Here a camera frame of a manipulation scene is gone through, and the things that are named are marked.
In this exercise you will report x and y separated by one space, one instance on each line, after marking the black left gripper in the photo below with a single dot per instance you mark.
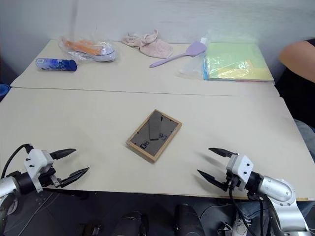
50 178

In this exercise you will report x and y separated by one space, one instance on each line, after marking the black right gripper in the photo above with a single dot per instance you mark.
230 180

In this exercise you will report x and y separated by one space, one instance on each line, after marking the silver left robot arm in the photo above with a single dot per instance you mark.
12 196

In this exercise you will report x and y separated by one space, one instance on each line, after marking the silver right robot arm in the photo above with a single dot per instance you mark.
278 199

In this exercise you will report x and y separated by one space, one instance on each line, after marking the blue round object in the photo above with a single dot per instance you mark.
3 90

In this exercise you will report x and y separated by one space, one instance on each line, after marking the blue cylindrical can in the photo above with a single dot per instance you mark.
56 64

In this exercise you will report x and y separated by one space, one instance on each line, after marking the clear plastic bag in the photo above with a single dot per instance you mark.
192 67

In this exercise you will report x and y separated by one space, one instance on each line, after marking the coloured paper stack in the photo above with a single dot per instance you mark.
236 62

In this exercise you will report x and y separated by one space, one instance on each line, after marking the plastic bag with orange items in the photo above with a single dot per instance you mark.
91 50

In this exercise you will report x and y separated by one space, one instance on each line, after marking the purple spatula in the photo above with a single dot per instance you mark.
182 54

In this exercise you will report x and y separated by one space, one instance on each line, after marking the person in black shirt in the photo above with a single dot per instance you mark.
299 81

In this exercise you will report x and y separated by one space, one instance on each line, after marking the pink cloth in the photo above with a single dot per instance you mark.
152 45

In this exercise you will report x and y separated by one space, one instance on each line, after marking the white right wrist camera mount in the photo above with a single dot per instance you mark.
240 169

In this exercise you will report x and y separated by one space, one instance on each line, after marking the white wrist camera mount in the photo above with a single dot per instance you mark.
240 169
37 164

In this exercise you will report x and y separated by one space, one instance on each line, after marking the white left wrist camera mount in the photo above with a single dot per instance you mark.
37 164

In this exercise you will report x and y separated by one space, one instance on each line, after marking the wooden picture frame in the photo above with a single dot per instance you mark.
157 132

